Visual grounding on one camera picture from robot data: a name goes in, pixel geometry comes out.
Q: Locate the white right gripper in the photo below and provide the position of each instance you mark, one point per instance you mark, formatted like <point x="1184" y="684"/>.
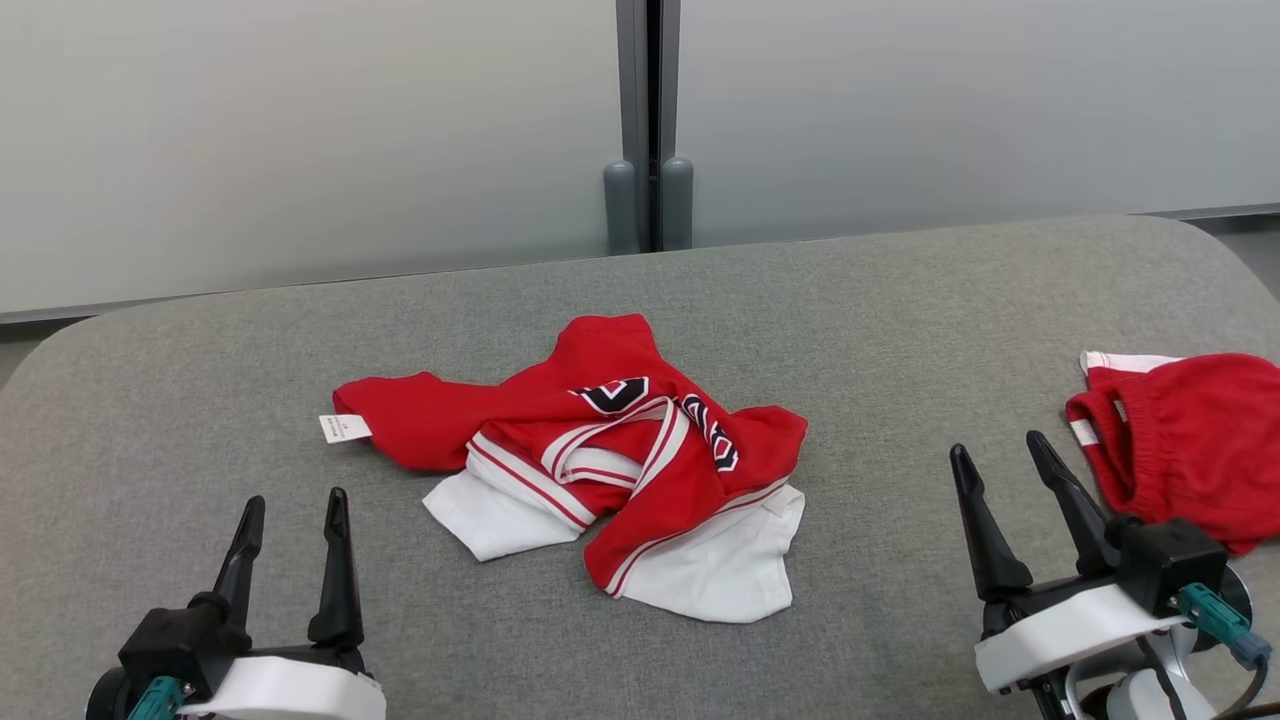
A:
<point x="1070" y="635"/>

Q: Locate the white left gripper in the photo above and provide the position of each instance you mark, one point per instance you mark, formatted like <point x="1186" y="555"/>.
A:
<point x="290" y="690"/>

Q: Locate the red shorts with white stripe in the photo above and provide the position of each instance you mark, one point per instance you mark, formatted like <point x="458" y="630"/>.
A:
<point x="1200" y="440"/>

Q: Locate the red and white jersey shirt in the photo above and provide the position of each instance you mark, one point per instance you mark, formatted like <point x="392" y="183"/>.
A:
<point x="640" y="470"/>

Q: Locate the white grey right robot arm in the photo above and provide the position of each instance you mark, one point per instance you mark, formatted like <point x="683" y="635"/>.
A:
<point x="1130" y="700"/>

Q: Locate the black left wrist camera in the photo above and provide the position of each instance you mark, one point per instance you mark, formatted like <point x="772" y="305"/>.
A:
<point x="180" y="645"/>

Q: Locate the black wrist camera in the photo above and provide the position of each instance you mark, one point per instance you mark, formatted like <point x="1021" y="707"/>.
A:
<point x="1170" y="560"/>
<point x="180" y="645"/>

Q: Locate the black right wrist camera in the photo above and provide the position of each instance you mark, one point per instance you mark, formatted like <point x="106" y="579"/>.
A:
<point x="1170" y="560"/>

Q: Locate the grey cylindrical post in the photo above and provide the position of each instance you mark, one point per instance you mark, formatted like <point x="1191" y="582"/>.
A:
<point x="677" y="200"/>

